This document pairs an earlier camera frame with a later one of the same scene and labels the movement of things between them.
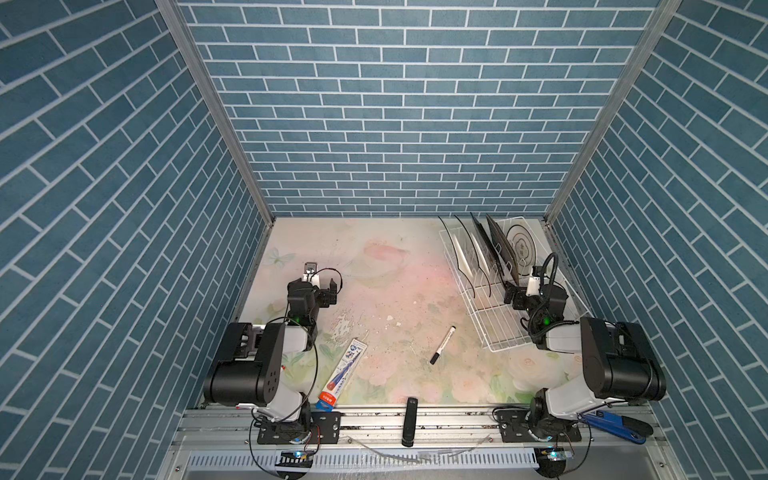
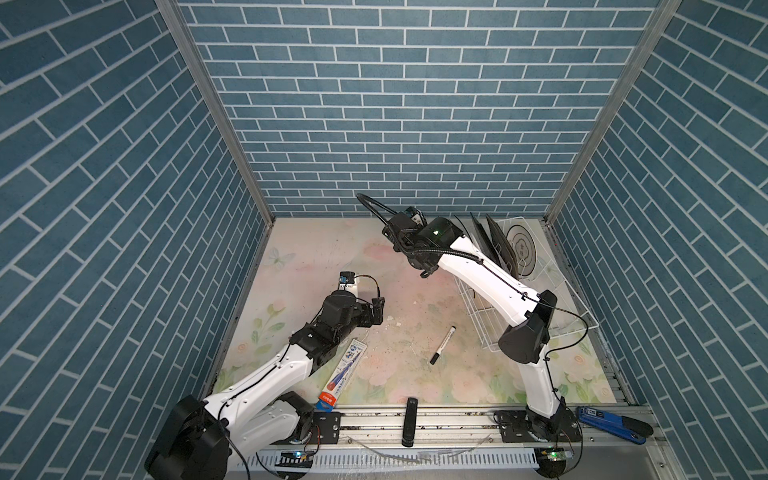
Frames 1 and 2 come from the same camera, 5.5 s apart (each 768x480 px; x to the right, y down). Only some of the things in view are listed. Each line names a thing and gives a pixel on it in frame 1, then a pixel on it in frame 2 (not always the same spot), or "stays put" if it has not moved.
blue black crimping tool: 616,425 stays put
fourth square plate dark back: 504,248 stays put
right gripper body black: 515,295 to 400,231
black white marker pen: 442,345 stays put
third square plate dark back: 488,247 stays put
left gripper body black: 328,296 to 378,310
